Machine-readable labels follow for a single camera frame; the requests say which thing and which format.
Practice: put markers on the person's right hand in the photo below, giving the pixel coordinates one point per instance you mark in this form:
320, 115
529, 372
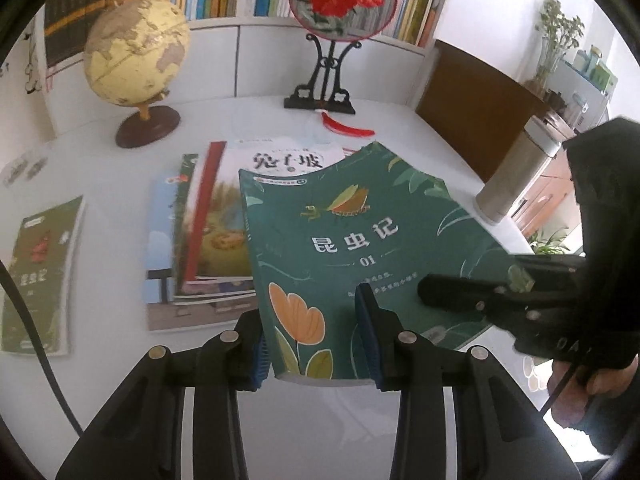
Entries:
572, 410

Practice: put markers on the glass vase with dried flowers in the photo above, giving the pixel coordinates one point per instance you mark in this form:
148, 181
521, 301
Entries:
550, 72

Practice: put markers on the small dark ornament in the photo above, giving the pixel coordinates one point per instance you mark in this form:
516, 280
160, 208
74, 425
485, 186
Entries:
555, 97

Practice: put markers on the black carved fan stand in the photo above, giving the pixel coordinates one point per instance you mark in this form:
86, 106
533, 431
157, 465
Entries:
320, 102

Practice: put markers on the rabbits cover book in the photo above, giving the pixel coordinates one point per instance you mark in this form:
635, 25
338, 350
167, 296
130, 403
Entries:
280, 160

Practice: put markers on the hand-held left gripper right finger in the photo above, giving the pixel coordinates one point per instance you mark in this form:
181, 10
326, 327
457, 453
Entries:
372, 345

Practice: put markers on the green leafy cover book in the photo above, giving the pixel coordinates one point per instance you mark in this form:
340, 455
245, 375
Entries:
189, 165

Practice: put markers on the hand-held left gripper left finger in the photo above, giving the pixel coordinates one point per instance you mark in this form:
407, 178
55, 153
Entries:
257, 357

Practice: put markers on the embroidered round fan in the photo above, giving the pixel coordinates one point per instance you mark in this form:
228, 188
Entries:
345, 0

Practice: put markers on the silver thermos cup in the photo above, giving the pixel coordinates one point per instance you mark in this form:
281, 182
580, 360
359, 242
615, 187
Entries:
515, 175

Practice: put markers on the red tassel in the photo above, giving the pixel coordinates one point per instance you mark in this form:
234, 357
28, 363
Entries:
345, 127

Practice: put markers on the light blue poetry book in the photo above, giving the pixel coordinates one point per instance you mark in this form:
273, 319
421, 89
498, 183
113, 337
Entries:
160, 240

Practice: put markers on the beige desk globe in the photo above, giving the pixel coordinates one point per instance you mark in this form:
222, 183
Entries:
135, 55

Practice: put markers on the green potted plant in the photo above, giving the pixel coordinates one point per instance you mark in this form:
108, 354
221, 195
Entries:
550, 245

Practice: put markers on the olive green book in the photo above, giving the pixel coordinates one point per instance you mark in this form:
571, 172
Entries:
40, 270

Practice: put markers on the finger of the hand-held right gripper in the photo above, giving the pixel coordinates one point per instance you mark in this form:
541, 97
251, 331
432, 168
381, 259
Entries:
550, 267
450, 292

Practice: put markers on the dark green orange flower book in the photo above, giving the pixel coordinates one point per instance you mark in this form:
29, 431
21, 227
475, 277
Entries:
340, 240

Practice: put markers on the white appliance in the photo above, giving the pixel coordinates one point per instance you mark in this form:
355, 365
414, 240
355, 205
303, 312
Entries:
592, 107

